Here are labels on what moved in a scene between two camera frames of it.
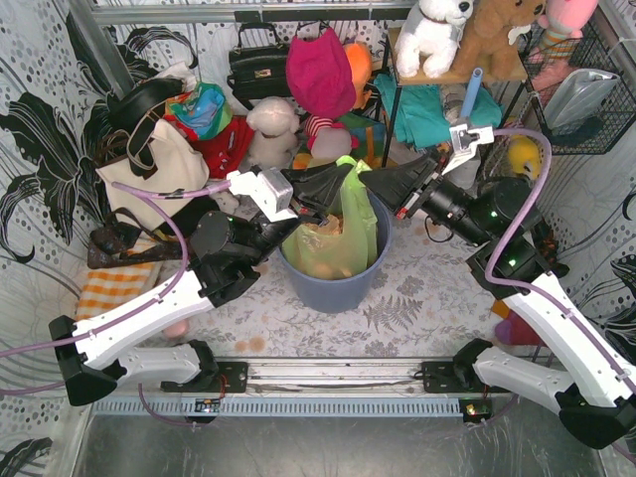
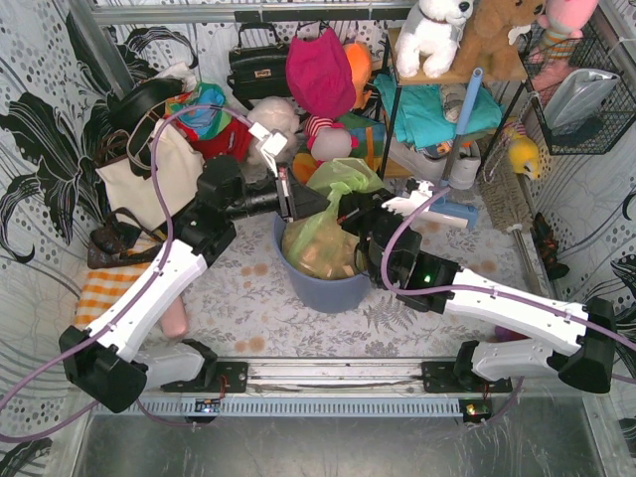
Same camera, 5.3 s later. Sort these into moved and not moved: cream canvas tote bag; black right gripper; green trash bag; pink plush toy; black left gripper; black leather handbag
Moved: black right gripper; black left gripper
Not moved: black leather handbag; pink plush toy; green trash bag; cream canvas tote bag
